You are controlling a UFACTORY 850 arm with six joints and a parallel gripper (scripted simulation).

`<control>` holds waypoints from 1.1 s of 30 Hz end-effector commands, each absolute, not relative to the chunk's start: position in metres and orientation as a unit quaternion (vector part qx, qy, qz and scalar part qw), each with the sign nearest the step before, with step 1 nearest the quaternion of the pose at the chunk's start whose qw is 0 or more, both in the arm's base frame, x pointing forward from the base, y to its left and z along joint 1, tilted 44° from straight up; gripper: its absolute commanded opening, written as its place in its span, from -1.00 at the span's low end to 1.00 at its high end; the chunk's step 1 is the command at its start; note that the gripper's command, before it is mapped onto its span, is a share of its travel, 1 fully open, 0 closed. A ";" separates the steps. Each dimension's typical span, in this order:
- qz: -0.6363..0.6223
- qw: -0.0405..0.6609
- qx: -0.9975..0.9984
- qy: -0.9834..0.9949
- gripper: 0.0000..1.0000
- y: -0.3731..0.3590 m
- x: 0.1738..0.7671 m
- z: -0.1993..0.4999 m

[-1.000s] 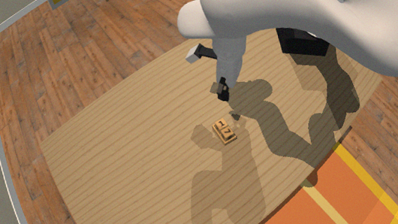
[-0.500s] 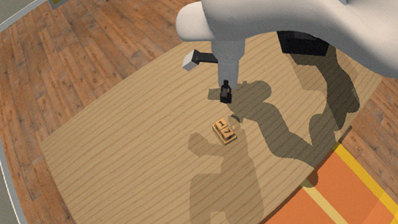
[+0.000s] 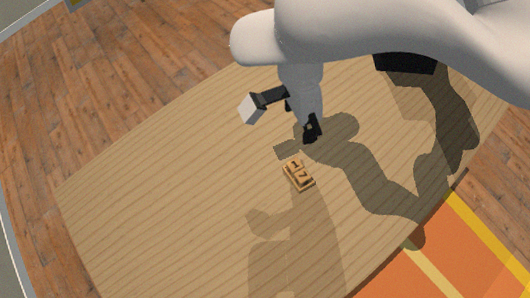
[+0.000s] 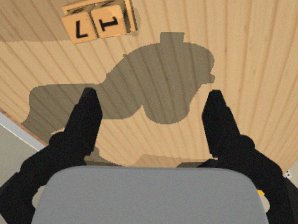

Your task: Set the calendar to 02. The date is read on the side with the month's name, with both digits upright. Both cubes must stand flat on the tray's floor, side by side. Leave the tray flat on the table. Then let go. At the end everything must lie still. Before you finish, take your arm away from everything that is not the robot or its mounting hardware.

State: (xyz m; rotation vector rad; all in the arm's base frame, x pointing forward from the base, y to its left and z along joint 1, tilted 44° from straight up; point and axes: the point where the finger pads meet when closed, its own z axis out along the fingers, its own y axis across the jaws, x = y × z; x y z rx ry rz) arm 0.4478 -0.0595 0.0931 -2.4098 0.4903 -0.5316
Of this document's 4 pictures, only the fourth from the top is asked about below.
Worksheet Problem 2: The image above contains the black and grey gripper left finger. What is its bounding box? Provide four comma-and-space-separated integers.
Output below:
0, 88, 103, 224

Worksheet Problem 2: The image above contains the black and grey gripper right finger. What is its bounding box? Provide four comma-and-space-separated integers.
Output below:
202, 90, 298, 224

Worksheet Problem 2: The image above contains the tan cardboard cube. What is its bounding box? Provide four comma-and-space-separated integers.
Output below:
91, 0, 130, 39
61, 4, 99, 44

